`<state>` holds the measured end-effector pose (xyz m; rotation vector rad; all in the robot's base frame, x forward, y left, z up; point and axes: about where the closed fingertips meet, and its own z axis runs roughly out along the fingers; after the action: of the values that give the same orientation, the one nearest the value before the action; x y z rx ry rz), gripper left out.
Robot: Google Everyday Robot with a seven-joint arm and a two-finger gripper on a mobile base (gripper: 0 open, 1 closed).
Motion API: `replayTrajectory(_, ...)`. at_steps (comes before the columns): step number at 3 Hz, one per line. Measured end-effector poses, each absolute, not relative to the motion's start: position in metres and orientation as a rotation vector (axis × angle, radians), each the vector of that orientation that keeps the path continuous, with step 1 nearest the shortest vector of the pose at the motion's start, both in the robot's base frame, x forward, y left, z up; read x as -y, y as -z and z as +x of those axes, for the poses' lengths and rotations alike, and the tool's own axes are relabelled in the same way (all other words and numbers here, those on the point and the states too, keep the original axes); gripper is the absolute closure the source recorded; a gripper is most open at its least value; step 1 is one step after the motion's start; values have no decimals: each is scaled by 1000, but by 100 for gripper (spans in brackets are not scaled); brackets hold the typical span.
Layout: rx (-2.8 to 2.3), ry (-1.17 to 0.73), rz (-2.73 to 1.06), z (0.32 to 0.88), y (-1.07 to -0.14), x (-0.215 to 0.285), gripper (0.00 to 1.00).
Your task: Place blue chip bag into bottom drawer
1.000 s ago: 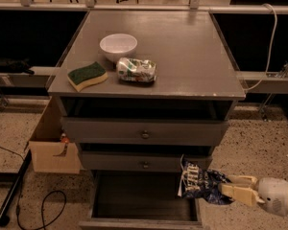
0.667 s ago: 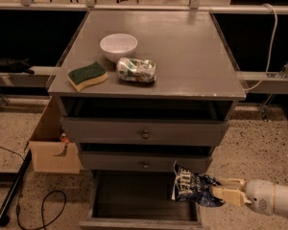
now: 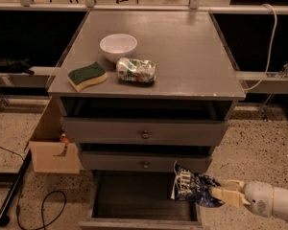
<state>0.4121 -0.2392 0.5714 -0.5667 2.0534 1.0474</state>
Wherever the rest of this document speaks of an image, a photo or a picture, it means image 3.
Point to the bottom grey drawer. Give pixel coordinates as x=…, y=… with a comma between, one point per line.
x=138, y=201

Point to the orange item in box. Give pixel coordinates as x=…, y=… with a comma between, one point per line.
x=64, y=139

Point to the green yellow sponge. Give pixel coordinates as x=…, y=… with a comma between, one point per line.
x=84, y=77

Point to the middle grey drawer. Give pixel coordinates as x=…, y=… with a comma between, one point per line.
x=141, y=162

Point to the top grey drawer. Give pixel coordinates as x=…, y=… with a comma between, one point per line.
x=145, y=132

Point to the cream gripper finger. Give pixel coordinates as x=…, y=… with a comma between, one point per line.
x=232, y=185
x=232, y=197

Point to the blue chip bag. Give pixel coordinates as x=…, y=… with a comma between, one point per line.
x=194, y=187

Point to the green white chip bag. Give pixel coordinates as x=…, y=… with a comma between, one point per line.
x=136, y=70

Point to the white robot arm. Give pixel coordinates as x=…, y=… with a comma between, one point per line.
x=280, y=204

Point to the black bar on floor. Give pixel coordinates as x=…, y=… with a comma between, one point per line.
x=16, y=183

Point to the grey drawer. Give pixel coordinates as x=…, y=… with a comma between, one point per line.
x=141, y=162
x=145, y=132
x=138, y=201

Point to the cardboard box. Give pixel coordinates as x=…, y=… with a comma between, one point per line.
x=49, y=154

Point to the black object on ledge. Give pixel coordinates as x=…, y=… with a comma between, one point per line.
x=15, y=66

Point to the grey drawer cabinet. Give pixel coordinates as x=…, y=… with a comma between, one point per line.
x=195, y=79

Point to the white bowl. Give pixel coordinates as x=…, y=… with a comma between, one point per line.
x=116, y=46

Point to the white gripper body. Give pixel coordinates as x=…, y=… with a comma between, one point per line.
x=258, y=197

